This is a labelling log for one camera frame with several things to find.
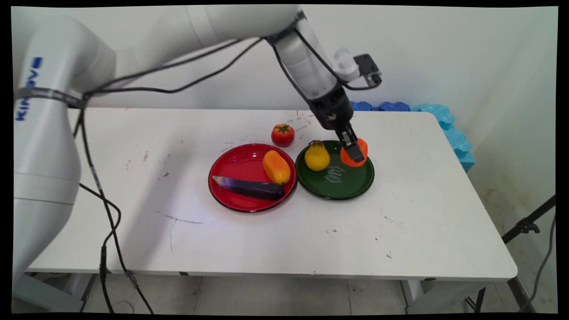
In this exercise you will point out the purple toy eggplant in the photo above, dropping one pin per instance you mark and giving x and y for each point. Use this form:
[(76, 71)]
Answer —
[(255, 188)]

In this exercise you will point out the white table leg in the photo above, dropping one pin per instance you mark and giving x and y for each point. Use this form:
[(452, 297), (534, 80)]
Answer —
[(53, 295), (440, 295)]

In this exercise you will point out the red round plate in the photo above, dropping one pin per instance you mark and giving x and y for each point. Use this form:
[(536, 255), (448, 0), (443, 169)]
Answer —
[(242, 166)]

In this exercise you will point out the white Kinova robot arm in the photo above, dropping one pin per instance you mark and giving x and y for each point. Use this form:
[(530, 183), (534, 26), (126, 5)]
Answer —
[(44, 146)]

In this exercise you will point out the yellow toy pear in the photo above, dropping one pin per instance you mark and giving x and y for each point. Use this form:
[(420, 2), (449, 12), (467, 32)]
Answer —
[(317, 158)]

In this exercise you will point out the red toy tomato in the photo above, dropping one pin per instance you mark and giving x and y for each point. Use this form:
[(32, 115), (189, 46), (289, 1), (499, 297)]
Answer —
[(283, 135)]

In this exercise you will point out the black tripod stand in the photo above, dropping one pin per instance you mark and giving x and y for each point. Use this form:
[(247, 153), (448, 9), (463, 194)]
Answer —
[(526, 226)]

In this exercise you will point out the orange yellow toy mango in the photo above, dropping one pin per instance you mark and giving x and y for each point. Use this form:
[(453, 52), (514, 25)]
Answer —
[(276, 167)]

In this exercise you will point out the orange toy persimmon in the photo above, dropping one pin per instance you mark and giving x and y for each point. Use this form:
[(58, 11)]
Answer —
[(347, 161)]

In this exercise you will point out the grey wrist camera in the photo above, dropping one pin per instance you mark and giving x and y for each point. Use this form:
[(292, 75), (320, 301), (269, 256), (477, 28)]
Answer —
[(368, 66)]

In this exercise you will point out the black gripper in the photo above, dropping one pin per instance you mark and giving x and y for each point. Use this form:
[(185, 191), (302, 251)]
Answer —
[(331, 109)]

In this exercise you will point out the dark blue foam mat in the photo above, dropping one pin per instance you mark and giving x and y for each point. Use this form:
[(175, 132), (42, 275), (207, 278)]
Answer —
[(386, 106)]

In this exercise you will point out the light blue foam mat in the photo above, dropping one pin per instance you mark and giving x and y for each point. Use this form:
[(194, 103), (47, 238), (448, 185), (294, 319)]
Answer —
[(455, 138)]

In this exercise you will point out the dark green round plate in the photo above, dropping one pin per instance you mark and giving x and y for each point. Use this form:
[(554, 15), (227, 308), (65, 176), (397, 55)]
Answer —
[(338, 186)]

